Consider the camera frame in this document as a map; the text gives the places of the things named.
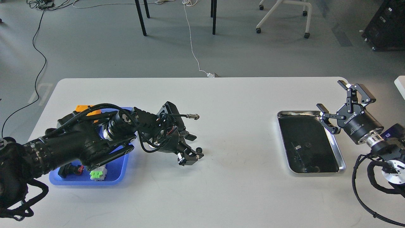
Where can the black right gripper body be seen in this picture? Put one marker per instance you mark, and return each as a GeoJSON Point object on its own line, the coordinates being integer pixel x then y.
{"type": "Point", "coordinates": [358, 123]}

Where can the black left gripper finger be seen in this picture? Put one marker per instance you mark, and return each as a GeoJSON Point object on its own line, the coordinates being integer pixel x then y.
{"type": "Point", "coordinates": [188, 136]}
{"type": "Point", "coordinates": [187, 156]}

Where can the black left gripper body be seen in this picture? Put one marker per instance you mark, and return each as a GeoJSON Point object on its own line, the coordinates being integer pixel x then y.
{"type": "Point", "coordinates": [169, 139]}

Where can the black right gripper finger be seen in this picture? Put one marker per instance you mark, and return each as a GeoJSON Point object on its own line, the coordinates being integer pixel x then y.
{"type": "Point", "coordinates": [324, 119]}
{"type": "Point", "coordinates": [357, 94]}

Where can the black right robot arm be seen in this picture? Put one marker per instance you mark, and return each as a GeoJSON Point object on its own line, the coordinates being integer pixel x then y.
{"type": "Point", "coordinates": [387, 149]}

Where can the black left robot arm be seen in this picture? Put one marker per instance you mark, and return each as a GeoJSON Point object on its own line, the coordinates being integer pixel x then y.
{"type": "Point", "coordinates": [95, 136]}

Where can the orange industrial part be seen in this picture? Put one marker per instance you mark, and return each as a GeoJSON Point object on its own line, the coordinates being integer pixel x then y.
{"type": "Point", "coordinates": [81, 108]}

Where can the silver metal tray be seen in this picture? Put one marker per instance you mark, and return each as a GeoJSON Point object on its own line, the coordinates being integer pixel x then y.
{"type": "Point", "coordinates": [301, 127]}

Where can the white object at right edge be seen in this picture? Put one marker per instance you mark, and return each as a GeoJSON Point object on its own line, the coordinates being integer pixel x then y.
{"type": "Point", "coordinates": [400, 84]}

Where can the blue plastic tray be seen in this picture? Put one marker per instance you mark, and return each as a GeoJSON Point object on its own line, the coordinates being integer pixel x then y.
{"type": "Point", "coordinates": [116, 171]}

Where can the black equipment case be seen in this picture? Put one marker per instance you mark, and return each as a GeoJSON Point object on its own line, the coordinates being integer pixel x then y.
{"type": "Point", "coordinates": [386, 30]}

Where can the green and grey connector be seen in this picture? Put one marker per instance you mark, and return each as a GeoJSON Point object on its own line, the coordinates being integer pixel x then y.
{"type": "Point", "coordinates": [98, 174]}

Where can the black and red connector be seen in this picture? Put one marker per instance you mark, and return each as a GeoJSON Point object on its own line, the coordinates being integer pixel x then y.
{"type": "Point", "coordinates": [68, 169]}

